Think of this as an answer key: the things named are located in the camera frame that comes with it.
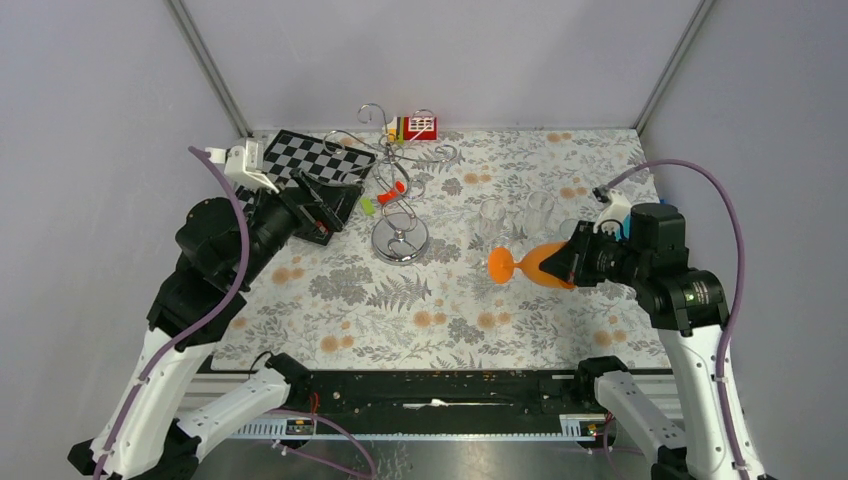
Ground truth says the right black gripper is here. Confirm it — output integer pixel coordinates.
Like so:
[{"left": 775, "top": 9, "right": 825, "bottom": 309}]
[{"left": 538, "top": 219, "right": 647, "bottom": 286}]

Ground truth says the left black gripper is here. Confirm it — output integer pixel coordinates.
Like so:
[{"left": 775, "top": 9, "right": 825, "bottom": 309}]
[{"left": 233, "top": 167, "right": 365, "bottom": 287}]

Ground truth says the clear wine glass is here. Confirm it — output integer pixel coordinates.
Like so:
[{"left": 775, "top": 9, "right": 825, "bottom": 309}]
[
  {"left": 469, "top": 199, "right": 506, "bottom": 252},
  {"left": 514, "top": 191, "right": 555, "bottom": 241}
]

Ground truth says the orange wine glass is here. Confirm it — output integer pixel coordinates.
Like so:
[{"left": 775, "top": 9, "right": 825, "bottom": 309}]
[{"left": 487, "top": 242, "right": 576, "bottom": 290}]

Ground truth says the blue wine glass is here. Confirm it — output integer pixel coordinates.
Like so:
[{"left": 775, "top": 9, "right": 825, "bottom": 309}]
[{"left": 613, "top": 215, "right": 631, "bottom": 240}]

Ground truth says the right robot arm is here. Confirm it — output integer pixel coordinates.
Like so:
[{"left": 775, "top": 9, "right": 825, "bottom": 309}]
[{"left": 539, "top": 203, "right": 769, "bottom": 479}]

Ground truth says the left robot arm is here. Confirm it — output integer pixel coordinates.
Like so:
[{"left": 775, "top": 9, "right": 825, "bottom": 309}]
[{"left": 68, "top": 172, "right": 362, "bottom": 479}]

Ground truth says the chrome wine glass rack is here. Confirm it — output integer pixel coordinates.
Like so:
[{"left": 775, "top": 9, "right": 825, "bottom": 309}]
[{"left": 321, "top": 103, "right": 459, "bottom": 266}]

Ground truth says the green small block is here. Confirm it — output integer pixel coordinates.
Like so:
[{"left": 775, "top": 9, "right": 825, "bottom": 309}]
[{"left": 359, "top": 197, "right": 376, "bottom": 217}]

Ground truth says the black white checkerboard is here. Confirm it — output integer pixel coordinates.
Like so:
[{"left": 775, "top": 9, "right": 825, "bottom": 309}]
[{"left": 250, "top": 130, "right": 376, "bottom": 189}]

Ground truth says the red curved block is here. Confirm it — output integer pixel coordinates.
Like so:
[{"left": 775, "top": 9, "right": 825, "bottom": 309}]
[{"left": 377, "top": 181, "right": 407, "bottom": 205}]

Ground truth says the floral tablecloth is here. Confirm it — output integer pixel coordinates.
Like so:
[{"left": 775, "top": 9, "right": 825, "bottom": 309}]
[{"left": 212, "top": 130, "right": 669, "bottom": 371}]

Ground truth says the red white block toy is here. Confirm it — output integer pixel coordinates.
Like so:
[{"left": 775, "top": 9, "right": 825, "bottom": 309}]
[{"left": 386, "top": 116, "right": 438, "bottom": 144}]

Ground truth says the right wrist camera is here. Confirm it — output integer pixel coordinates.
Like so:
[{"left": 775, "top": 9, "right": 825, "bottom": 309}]
[{"left": 593, "top": 186, "right": 632, "bottom": 235}]

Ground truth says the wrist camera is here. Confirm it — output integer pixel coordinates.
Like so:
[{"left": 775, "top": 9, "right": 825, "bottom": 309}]
[
  {"left": 203, "top": 138, "right": 279, "bottom": 193},
  {"left": 593, "top": 186, "right": 632, "bottom": 235}
]

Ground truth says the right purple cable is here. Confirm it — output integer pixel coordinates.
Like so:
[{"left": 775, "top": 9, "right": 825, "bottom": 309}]
[{"left": 596, "top": 158, "right": 753, "bottom": 480}]

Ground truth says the purple cable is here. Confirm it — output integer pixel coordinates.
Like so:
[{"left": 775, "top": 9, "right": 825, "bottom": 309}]
[
  {"left": 92, "top": 145, "right": 253, "bottom": 480},
  {"left": 596, "top": 158, "right": 753, "bottom": 480}
]

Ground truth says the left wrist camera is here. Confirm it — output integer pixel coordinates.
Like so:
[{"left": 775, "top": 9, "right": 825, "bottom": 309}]
[{"left": 203, "top": 138, "right": 279, "bottom": 193}]

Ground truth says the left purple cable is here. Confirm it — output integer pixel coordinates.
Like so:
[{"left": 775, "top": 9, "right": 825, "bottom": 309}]
[{"left": 92, "top": 145, "right": 253, "bottom": 480}]

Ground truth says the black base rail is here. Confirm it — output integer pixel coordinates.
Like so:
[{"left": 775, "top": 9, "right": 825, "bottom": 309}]
[{"left": 248, "top": 367, "right": 637, "bottom": 439}]

